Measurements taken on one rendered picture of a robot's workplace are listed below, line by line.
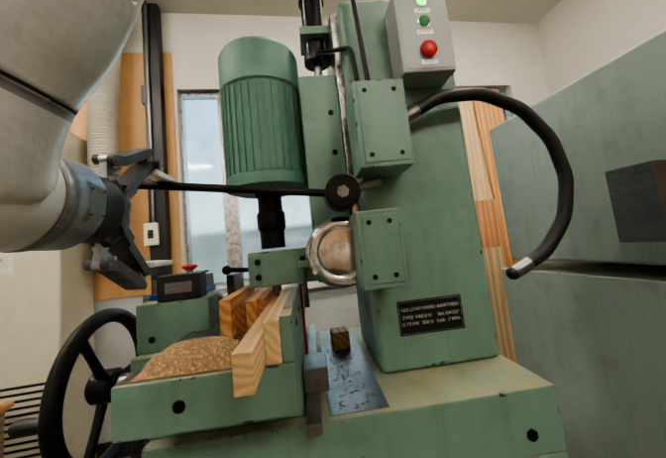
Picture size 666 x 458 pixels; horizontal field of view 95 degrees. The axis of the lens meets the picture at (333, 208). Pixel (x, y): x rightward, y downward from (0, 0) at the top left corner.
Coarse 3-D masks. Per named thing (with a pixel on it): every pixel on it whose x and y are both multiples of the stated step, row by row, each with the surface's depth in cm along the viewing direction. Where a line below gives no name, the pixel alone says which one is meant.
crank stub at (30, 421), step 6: (18, 420) 47; (24, 420) 47; (30, 420) 47; (36, 420) 47; (12, 426) 46; (18, 426) 46; (24, 426) 46; (30, 426) 47; (36, 426) 47; (12, 432) 46; (18, 432) 46; (24, 432) 46; (30, 432) 46; (36, 432) 47
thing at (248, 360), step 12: (276, 300) 58; (264, 312) 48; (252, 336) 35; (240, 348) 31; (252, 348) 30; (264, 348) 36; (240, 360) 29; (252, 360) 30; (264, 360) 36; (240, 372) 29; (252, 372) 29; (240, 384) 29; (252, 384) 29; (240, 396) 29
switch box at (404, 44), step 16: (400, 0) 56; (432, 0) 56; (400, 16) 55; (416, 16) 55; (432, 16) 56; (400, 32) 55; (416, 32) 55; (448, 32) 55; (400, 48) 55; (416, 48) 55; (448, 48) 55; (400, 64) 55; (416, 64) 54; (432, 64) 54; (448, 64) 55; (416, 80) 57; (432, 80) 58
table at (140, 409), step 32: (128, 384) 35; (160, 384) 35; (192, 384) 35; (224, 384) 36; (288, 384) 36; (128, 416) 34; (160, 416) 35; (192, 416) 35; (224, 416) 35; (256, 416) 35
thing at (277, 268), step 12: (264, 252) 61; (276, 252) 62; (288, 252) 62; (300, 252) 62; (252, 264) 61; (264, 264) 61; (276, 264) 61; (288, 264) 61; (252, 276) 61; (264, 276) 61; (276, 276) 61; (288, 276) 61; (300, 276) 61; (312, 276) 61; (276, 288) 63
